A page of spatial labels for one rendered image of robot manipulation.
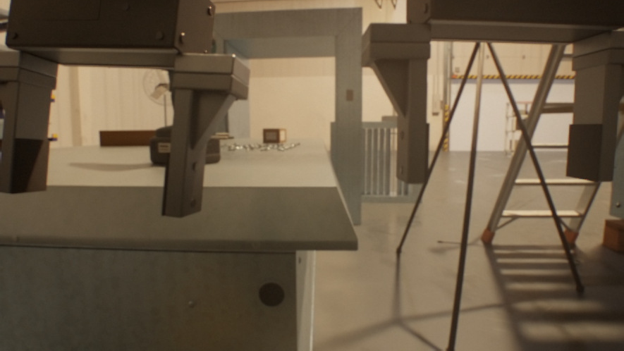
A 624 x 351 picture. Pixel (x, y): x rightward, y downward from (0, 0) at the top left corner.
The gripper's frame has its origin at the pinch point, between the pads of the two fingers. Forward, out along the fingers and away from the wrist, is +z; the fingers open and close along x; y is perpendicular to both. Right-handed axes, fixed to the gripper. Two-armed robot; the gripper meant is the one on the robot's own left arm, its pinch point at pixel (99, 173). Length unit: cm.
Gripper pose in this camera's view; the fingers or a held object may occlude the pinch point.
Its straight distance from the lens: 25.7
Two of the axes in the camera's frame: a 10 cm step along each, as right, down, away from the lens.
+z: -0.9, 10.0, 0.0
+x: -9.9, -0.9, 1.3
